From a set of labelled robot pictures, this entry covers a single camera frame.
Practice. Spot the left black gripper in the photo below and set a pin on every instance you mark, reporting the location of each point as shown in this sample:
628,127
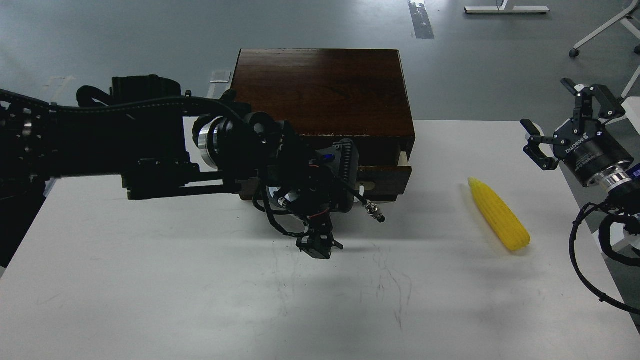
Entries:
310,185

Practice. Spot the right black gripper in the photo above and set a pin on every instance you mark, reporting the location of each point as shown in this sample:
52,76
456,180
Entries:
588,148

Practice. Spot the yellow corn cob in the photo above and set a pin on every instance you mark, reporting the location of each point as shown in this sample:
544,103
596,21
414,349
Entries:
500,218

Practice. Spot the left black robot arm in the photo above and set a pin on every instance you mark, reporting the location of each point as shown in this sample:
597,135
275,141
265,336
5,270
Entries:
166,143

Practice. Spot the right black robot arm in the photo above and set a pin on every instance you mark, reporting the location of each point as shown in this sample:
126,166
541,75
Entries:
621,206

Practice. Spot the dark wooden drawer cabinet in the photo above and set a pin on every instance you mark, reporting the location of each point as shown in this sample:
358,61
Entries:
329,94

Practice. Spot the white side table edge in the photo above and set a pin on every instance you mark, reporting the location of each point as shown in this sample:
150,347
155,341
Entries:
632,111

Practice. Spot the white stand foot bar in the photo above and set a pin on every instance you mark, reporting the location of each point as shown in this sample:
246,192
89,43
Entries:
503,7

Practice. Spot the grey floor tape strip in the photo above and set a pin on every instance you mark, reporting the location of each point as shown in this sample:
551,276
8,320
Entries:
422,26

